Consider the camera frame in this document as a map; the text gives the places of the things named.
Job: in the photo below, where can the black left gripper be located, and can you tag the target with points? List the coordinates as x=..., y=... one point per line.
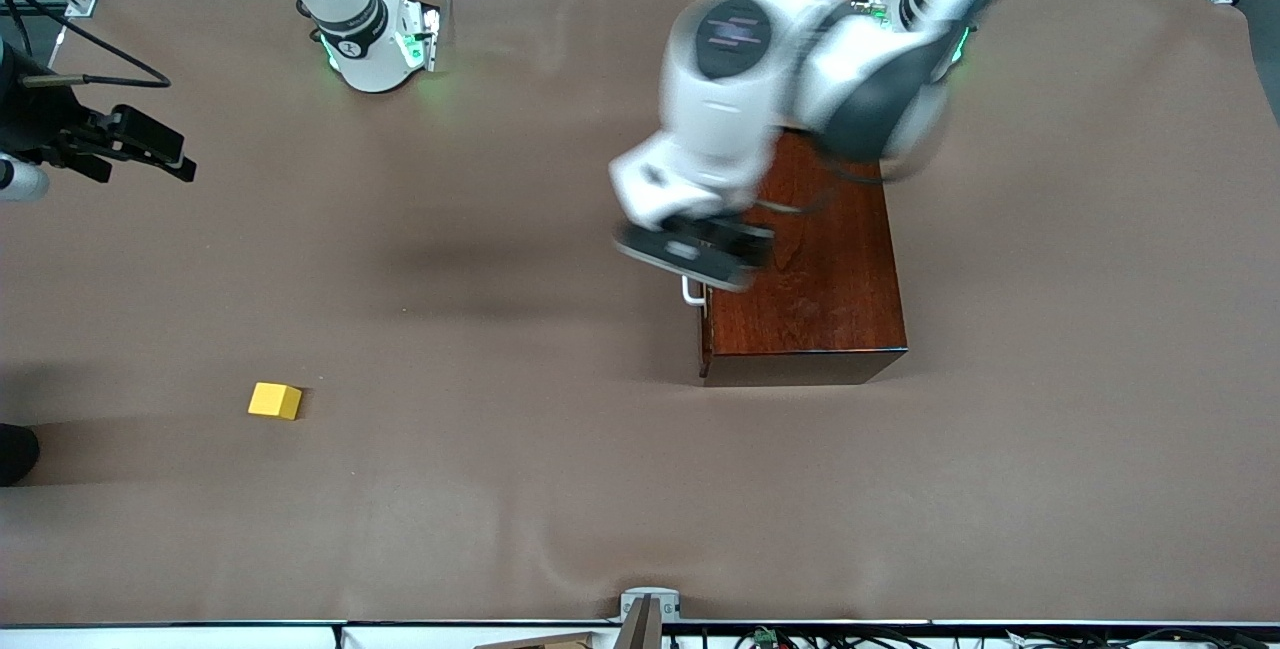
x=748, y=244

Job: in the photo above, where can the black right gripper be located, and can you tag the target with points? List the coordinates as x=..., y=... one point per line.
x=38, y=119

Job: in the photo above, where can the yellow block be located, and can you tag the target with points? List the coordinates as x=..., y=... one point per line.
x=275, y=401

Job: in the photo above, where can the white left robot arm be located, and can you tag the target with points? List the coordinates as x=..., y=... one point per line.
x=720, y=119

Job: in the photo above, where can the dark red-brown wooden cabinet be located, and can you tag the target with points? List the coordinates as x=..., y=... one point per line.
x=840, y=299

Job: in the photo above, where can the green circuit board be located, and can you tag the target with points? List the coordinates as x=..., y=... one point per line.
x=868, y=11

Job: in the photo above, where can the black rounded object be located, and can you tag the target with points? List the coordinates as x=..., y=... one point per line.
x=15, y=454

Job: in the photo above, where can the brown table mat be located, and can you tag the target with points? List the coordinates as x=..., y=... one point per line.
x=500, y=489

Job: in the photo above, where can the grey metal clamp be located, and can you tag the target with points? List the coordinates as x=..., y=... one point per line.
x=650, y=591

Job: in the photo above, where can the green plug connector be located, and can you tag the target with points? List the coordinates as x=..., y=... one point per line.
x=763, y=637

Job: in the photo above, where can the brown upright pole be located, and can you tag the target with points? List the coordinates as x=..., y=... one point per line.
x=643, y=629

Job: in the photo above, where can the brown wooden board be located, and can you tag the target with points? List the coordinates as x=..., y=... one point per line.
x=545, y=642

